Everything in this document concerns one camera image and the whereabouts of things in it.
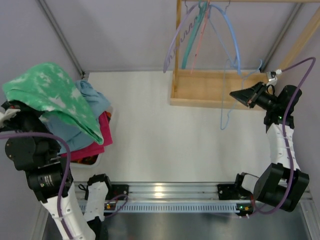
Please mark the light blue garment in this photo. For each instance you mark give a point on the light blue garment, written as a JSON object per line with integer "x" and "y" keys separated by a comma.
{"x": 72, "y": 135}

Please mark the wooden clothes rack frame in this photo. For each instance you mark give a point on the wooden clothes rack frame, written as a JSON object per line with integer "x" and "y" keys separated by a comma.
{"x": 208, "y": 89}

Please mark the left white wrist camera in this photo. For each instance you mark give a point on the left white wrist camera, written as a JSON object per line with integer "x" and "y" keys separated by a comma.
{"x": 9, "y": 113}

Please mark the lilac wavy hanger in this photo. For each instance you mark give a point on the lilac wavy hanger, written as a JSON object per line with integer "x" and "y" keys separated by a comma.
{"x": 172, "y": 46}

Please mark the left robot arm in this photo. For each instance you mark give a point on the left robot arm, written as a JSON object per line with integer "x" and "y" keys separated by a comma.
{"x": 53, "y": 186}

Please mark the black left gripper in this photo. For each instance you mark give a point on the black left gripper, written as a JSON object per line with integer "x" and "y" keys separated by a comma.
{"x": 12, "y": 120}

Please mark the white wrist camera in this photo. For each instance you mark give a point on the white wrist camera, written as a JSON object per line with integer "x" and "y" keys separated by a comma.
{"x": 272, "y": 76}
{"x": 9, "y": 113}

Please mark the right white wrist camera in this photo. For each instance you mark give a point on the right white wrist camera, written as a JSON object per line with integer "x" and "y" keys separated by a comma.
{"x": 272, "y": 76}

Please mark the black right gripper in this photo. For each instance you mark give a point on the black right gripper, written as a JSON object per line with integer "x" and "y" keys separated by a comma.
{"x": 253, "y": 95}

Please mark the grey slotted cable duct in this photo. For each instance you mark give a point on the grey slotted cable duct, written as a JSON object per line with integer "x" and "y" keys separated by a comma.
{"x": 171, "y": 207}

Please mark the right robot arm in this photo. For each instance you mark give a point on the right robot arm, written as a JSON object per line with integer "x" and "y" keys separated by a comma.
{"x": 282, "y": 183}

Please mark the aluminium rail base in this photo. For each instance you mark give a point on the aluminium rail base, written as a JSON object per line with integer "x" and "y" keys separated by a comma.
{"x": 172, "y": 191}

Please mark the green tie-dye trousers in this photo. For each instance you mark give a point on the green tie-dye trousers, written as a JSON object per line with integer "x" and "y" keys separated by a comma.
{"x": 47, "y": 87}

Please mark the teal plastic hanger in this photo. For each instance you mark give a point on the teal plastic hanger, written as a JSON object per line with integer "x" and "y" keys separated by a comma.
{"x": 197, "y": 23}

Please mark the thick blue plastic hanger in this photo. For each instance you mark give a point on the thick blue plastic hanger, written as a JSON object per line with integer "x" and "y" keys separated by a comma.
{"x": 236, "y": 63}

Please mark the white perforated laundry basket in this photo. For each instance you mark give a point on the white perforated laundry basket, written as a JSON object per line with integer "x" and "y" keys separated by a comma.
{"x": 87, "y": 163}

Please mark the orange garment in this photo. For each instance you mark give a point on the orange garment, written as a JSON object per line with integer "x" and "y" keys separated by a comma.
{"x": 85, "y": 160}

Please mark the pink wire hanger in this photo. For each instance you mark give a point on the pink wire hanger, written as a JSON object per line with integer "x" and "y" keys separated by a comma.
{"x": 205, "y": 20}

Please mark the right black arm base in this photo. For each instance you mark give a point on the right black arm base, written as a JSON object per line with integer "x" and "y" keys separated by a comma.
{"x": 232, "y": 192}

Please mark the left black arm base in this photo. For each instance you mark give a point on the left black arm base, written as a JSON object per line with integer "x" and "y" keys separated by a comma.
{"x": 119, "y": 189}

